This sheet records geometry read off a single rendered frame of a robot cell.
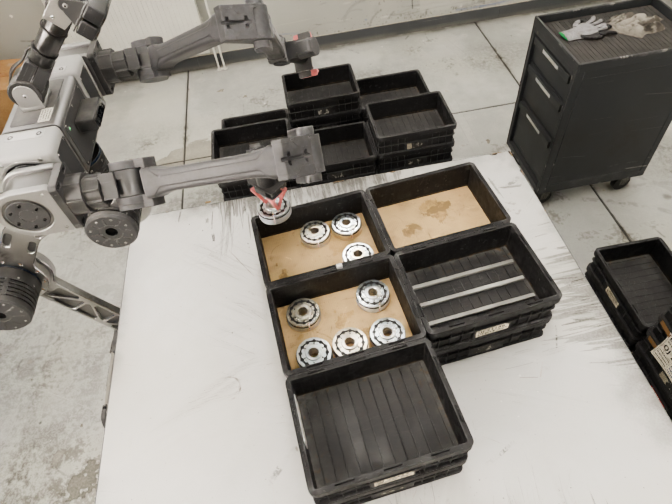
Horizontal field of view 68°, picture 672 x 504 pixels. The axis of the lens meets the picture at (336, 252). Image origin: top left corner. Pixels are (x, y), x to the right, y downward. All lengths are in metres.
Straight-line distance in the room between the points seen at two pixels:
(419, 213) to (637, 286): 1.11
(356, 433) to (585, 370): 0.72
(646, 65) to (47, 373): 3.10
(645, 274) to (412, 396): 1.44
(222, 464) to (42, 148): 0.94
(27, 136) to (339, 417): 0.99
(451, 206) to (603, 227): 1.39
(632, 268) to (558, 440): 1.17
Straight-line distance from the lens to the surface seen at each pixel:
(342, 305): 1.54
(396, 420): 1.38
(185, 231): 2.06
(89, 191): 1.12
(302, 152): 0.95
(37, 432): 2.73
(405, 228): 1.72
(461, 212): 1.79
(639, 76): 2.69
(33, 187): 1.13
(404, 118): 2.74
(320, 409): 1.40
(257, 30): 1.26
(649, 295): 2.48
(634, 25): 2.85
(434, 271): 1.61
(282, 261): 1.67
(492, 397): 1.57
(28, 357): 2.97
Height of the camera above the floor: 2.13
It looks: 51 degrees down
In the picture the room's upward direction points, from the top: 8 degrees counter-clockwise
